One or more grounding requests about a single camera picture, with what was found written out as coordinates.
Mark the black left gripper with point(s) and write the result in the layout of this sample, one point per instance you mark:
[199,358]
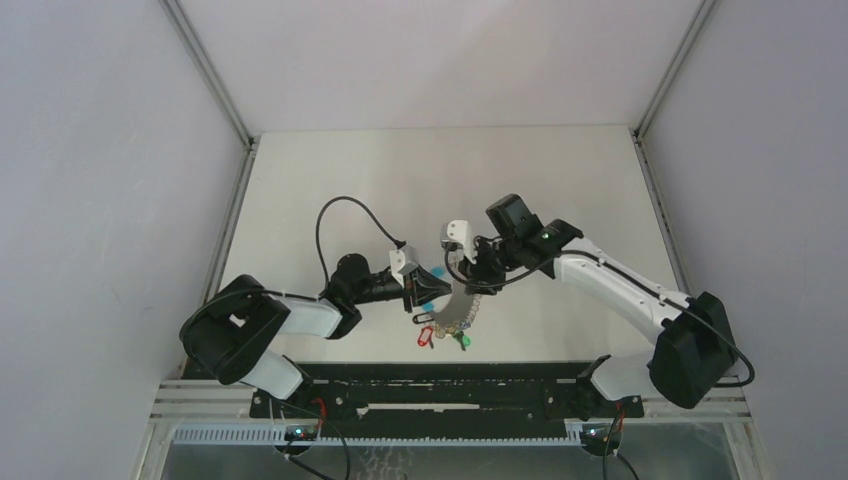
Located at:
[422,288]

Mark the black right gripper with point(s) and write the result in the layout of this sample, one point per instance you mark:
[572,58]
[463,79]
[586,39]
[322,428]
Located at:
[475,273]

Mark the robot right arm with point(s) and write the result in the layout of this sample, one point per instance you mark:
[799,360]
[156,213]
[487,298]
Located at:
[691,340]

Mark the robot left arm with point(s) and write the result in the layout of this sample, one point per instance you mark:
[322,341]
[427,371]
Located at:
[231,334]

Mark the red key tag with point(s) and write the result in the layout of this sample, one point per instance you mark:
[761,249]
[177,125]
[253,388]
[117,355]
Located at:
[425,338]

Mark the green key tag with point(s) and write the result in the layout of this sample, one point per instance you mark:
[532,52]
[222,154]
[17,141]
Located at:
[463,340]

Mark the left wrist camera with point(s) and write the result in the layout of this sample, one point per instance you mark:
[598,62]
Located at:
[402,262]

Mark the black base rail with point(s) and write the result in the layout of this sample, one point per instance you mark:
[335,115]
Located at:
[454,399]

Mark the white slotted cable duct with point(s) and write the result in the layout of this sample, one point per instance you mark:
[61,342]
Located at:
[569,434]

